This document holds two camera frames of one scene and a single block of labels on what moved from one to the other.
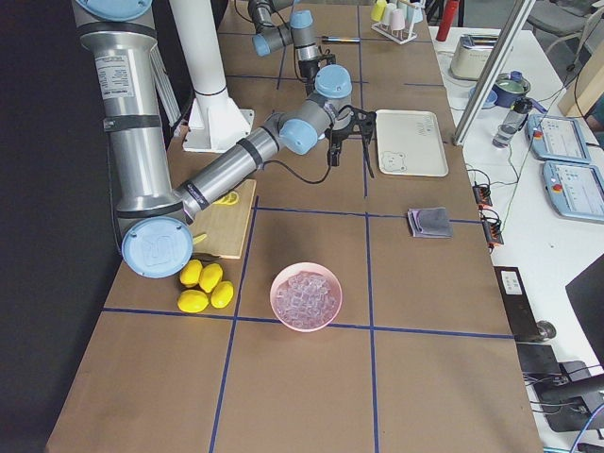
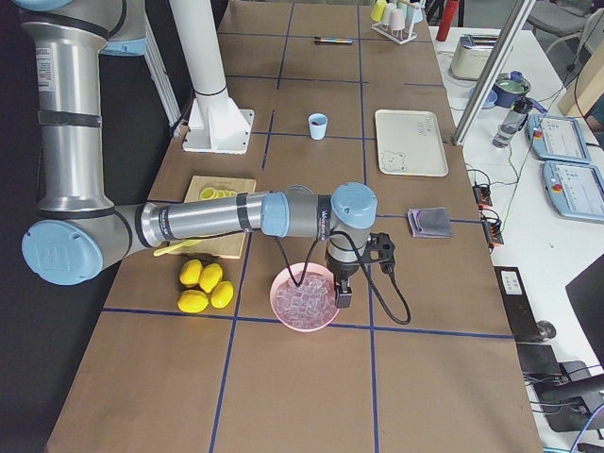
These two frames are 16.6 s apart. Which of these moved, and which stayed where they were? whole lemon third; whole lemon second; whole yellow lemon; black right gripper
Moved: black right gripper
Stayed: whole lemon second; whole yellow lemon; whole lemon third
